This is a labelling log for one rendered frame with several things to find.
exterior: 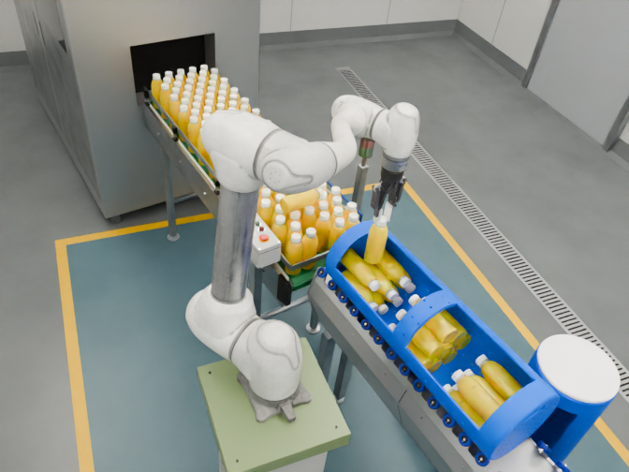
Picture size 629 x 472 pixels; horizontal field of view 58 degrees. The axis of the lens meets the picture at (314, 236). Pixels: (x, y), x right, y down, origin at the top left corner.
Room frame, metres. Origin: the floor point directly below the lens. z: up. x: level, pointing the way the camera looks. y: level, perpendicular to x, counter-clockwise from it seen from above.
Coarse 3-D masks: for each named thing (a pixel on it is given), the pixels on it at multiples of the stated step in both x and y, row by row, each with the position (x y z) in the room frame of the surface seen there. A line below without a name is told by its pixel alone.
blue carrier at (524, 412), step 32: (352, 288) 1.40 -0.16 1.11; (416, 288) 1.51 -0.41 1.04; (448, 288) 1.37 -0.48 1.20; (384, 320) 1.40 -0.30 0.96; (416, 320) 1.21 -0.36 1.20; (480, 320) 1.24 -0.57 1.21; (480, 352) 1.24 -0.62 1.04; (512, 352) 1.12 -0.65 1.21; (544, 384) 1.01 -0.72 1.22; (512, 416) 0.90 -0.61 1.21; (544, 416) 0.99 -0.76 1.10; (480, 448) 0.88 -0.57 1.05; (512, 448) 0.93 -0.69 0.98
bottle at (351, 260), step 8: (344, 256) 1.55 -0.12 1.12; (352, 256) 1.55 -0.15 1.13; (344, 264) 1.53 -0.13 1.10; (352, 264) 1.51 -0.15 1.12; (360, 264) 1.51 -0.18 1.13; (352, 272) 1.49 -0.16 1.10; (360, 272) 1.48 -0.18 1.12; (368, 272) 1.47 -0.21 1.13; (360, 280) 1.45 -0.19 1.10; (368, 280) 1.45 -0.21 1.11
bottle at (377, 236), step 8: (376, 232) 1.51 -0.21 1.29; (384, 232) 1.51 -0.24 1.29; (368, 240) 1.52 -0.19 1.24; (376, 240) 1.50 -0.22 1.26; (384, 240) 1.51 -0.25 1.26; (368, 248) 1.51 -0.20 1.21; (376, 248) 1.50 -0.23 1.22; (384, 248) 1.52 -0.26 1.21; (368, 256) 1.51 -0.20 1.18; (376, 256) 1.50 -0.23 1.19
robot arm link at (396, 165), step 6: (384, 156) 1.52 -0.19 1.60; (390, 156) 1.50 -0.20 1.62; (408, 156) 1.51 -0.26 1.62; (384, 162) 1.51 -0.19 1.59; (390, 162) 1.50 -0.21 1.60; (396, 162) 1.49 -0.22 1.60; (402, 162) 1.50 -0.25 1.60; (408, 162) 1.52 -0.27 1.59; (384, 168) 1.51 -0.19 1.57; (390, 168) 1.50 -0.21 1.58; (396, 168) 1.49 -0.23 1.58; (402, 168) 1.51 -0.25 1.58
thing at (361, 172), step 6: (360, 168) 2.17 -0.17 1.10; (366, 168) 2.18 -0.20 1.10; (360, 174) 2.17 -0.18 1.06; (366, 174) 2.18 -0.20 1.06; (360, 180) 2.17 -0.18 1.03; (354, 186) 2.19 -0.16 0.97; (360, 186) 2.17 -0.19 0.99; (354, 192) 2.19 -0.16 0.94; (360, 192) 2.17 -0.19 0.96; (354, 198) 2.18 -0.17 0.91; (360, 198) 2.18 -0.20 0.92; (360, 204) 2.18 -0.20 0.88
